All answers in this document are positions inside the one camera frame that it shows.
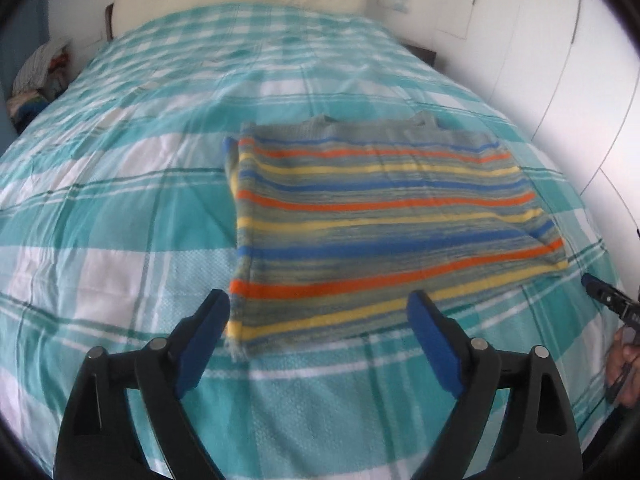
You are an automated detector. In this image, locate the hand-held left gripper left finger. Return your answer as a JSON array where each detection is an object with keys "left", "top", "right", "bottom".
[{"left": 52, "top": 288, "right": 232, "bottom": 480}]

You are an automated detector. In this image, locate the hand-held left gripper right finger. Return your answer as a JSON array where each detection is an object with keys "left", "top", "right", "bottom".
[{"left": 406, "top": 289, "right": 585, "bottom": 480}]

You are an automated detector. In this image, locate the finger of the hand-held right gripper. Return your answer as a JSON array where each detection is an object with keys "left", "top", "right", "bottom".
[{"left": 581, "top": 272, "right": 640, "bottom": 319}]

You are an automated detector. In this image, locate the striped knit sweater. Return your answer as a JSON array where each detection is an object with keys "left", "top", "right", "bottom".
[{"left": 222, "top": 114, "right": 571, "bottom": 362}]

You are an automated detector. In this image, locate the pile of colourful clothes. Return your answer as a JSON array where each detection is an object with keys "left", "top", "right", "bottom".
[{"left": 6, "top": 52, "right": 71, "bottom": 133}]

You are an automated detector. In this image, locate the person's right hand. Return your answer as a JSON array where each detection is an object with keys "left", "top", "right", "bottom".
[{"left": 604, "top": 327, "right": 640, "bottom": 409}]

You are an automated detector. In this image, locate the teal plaid blanket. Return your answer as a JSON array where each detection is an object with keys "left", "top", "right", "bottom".
[{"left": 0, "top": 2, "right": 621, "bottom": 480}]

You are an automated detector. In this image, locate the white wardrobe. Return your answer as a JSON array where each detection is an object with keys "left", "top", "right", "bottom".
[{"left": 434, "top": 0, "right": 640, "bottom": 281}]

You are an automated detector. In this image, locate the striped grey cloth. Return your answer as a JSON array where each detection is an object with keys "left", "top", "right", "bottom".
[{"left": 12, "top": 42, "right": 71, "bottom": 95}]

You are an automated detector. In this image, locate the teal curtain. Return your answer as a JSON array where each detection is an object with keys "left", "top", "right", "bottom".
[{"left": 0, "top": 0, "right": 51, "bottom": 133}]

